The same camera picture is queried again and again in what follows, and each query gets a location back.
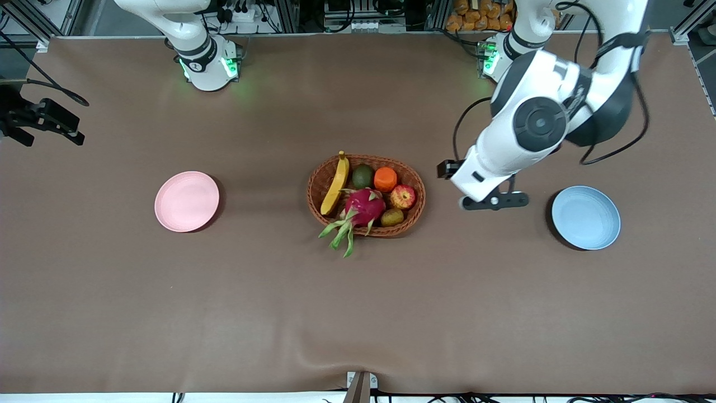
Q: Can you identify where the aluminium frame post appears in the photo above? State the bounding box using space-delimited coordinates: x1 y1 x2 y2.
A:
425 0 448 31
278 0 300 32

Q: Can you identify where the brown wicker basket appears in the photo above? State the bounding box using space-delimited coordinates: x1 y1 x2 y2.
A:
306 154 427 237

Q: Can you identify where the orange mandarin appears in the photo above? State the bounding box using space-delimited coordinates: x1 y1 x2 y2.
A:
374 167 398 193

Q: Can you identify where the grey metal bracket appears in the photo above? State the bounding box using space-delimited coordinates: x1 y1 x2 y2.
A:
346 371 379 403

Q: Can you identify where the pink dragon fruit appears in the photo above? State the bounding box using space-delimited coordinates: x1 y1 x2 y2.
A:
319 188 387 258

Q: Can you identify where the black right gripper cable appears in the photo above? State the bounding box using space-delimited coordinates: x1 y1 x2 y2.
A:
0 31 90 108

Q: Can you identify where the yellow banana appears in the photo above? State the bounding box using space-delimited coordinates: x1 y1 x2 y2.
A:
320 150 350 216

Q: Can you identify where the red yellow apple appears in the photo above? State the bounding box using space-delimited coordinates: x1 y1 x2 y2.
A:
390 185 417 210

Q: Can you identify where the green avocado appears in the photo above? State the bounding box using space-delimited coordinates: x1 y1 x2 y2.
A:
352 164 375 190

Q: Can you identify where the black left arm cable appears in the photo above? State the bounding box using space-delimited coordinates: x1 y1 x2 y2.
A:
452 0 652 166

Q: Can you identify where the pink round plate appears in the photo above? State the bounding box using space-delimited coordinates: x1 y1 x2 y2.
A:
154 171 220 233

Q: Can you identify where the blue round plate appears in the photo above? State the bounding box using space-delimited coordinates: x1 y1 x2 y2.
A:
552 185 621 251

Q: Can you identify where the aluminium frame corner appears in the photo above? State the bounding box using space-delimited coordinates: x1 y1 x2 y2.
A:
670 0 716 46
0 0 84 54

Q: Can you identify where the black electronics box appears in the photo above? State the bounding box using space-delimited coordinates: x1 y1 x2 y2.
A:
323 0 408 32

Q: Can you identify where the bag of orange items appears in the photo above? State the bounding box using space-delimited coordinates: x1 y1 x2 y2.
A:
446 0 515 32

